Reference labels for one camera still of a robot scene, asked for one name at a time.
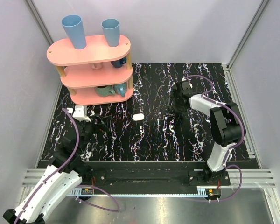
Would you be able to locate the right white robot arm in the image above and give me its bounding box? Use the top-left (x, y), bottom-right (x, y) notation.
top-left (168, 80), bottom-right (246, 185)

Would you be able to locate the pink mug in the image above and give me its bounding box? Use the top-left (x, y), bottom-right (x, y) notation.
top-left (91, 63), bottom-right (103, 70)

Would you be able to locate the light blue cup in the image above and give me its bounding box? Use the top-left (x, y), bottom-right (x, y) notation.
top-left (101, 18), bottom-right (120, 47)
top-left (61, 14), bottom-right (87, 49)

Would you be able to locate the white earbud charging case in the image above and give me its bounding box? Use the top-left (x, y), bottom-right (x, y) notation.
top-left (133, 113), bottom-right (145, 121)

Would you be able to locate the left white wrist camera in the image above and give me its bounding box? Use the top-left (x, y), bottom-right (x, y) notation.
top-left (66, 105), bottom-right (91, 122)

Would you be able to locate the pink three-tier shelf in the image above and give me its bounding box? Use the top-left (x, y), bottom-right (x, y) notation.
top-left (47, 35), bottom-right (134, 105)

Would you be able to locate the left light blue cup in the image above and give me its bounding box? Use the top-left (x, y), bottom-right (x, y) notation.
top-left (61, 14), bottom-right (87, 49)

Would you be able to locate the dark blue mug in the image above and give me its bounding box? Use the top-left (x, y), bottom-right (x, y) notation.
top-left (111, 57), bottom-right (126, 68)

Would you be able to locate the right light blue cup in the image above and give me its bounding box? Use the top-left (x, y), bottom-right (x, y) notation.
top-left (101, 18), bottom-right (120, 47)

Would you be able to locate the green ceramic mug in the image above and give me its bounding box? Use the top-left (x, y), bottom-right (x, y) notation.
top-left (95, 85), bottom-right (115, 97)

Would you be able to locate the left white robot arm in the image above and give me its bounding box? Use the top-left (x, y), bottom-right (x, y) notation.
top-left (3, 116), bottom-right (107, 224)

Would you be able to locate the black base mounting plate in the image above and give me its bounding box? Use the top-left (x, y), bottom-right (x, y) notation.
top-left (86, 161), bottom-right (231, 195)

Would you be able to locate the teal ceramic mug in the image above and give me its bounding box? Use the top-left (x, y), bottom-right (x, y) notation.
top-left (113, 83), bottom-right (127, 97)

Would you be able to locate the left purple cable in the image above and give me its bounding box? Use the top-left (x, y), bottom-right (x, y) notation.
top-left (13, 107), bottom-right (121, 224)

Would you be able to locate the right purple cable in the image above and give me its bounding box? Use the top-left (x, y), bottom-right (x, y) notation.
top-left (184, 74), bottom-right (247, 203)

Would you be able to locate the purple cable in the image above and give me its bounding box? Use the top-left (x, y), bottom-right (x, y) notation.
top-left (13, 107), bottom-right (121, 224)
top-left (184, 74), bottom-right (247, 203)

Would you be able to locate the black marbled table mat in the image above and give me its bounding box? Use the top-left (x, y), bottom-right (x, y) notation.
top-left (41, 62), bottom-right (252, 162)

